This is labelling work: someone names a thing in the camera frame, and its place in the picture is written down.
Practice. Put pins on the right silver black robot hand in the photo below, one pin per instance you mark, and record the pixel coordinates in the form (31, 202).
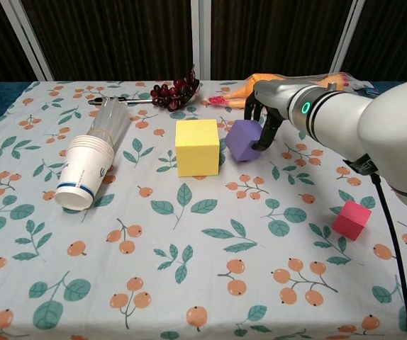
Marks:
(274, 97)

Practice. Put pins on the purple foam cube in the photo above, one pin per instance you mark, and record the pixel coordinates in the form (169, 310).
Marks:
(242, 141)

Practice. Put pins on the large yellow foam cube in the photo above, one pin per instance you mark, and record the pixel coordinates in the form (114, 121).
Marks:
(198, 148)

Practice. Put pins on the small red foam cube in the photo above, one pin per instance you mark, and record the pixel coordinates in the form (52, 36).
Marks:
(350, 221)

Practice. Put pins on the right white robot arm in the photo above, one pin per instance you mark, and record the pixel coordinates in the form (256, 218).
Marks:
(366, 124)

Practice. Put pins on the orange rubber chicken toy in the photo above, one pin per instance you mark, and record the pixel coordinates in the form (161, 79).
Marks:
(235, 97)

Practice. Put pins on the small blue toy packet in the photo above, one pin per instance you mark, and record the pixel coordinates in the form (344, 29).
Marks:
(368, 90)

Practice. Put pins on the dark red grape bunch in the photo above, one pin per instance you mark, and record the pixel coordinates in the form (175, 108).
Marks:
(173, 93)

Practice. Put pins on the stack of clear plastic cups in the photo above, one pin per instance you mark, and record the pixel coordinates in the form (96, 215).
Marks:
(113, 118)

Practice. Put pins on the floral print tablecloth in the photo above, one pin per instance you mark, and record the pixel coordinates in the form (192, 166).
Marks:
(189, 248)

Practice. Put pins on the stack of white paper cups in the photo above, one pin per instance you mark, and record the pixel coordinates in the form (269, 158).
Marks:
(83, 173)

